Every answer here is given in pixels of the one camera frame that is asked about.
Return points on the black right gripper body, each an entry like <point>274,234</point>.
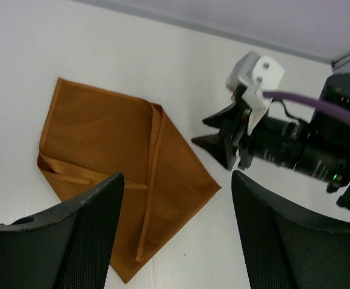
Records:
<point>272,140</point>

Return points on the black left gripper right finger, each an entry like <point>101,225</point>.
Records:
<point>286,245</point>

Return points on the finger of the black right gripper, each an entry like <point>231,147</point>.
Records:
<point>227,116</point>
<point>219,147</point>

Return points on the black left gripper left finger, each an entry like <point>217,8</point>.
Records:
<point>68,245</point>

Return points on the brown cloth napkin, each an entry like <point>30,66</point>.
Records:
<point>90,134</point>

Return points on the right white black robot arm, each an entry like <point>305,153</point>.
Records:
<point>319,148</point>

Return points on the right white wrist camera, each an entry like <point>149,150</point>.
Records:
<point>258,74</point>

